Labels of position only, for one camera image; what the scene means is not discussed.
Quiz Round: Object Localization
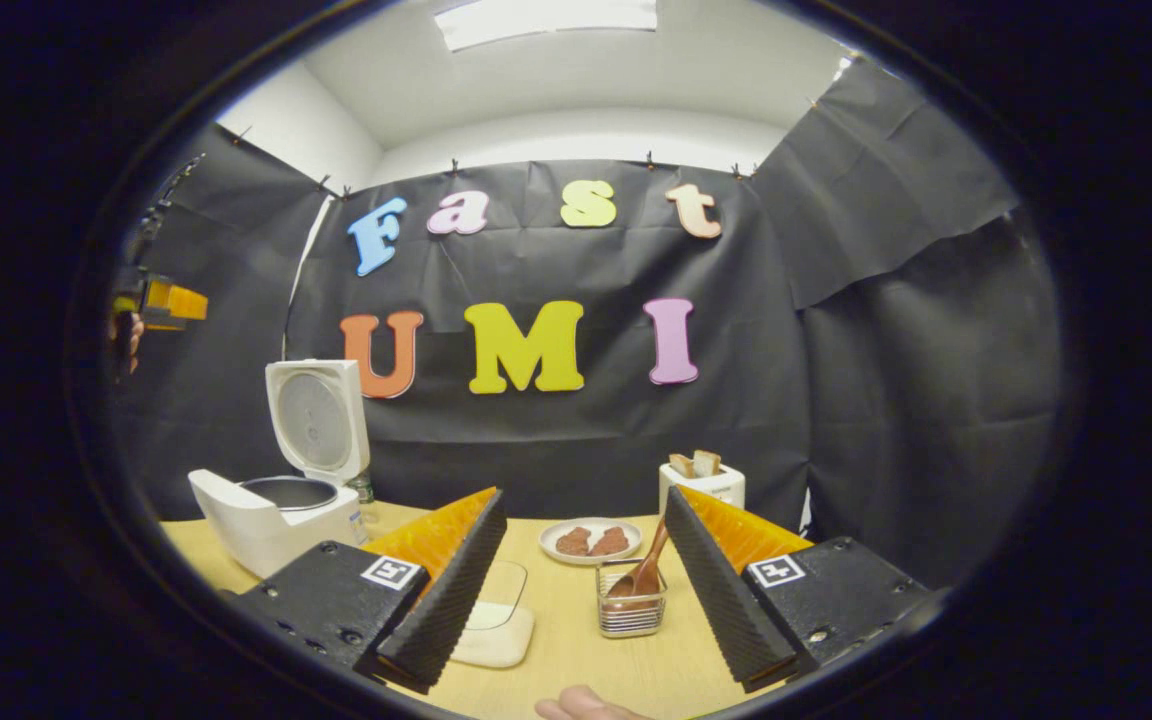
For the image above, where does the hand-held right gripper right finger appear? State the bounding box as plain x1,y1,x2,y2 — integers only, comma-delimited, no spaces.
664,485,937,693

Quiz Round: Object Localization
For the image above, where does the black backdrop cloth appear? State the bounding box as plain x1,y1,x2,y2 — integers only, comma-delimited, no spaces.
111,55,1062,591

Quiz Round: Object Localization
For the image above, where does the clear container of rice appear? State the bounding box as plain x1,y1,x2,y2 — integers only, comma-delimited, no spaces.
451,560,536,669

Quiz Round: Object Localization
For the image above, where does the white rice cooker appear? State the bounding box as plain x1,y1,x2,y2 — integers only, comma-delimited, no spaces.
188,359,374,580

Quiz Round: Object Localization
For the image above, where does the white toaster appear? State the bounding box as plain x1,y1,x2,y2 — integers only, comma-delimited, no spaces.
659,462,746,521

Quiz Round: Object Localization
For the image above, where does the wire chopstick holder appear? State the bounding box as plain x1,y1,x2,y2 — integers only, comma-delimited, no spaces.
596,560,668,639

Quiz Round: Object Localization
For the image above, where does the large ceiling light panel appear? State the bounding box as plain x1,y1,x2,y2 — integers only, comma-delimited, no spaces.
434,0,659,53

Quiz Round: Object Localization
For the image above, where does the brown wooden spoon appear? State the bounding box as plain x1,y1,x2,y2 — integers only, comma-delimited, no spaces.
606,520,670,599

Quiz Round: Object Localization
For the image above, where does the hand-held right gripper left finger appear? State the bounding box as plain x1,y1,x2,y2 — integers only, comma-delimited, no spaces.
231,487,509,696

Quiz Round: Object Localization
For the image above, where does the white round plate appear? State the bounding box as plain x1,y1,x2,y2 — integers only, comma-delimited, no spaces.
539,517,643,567

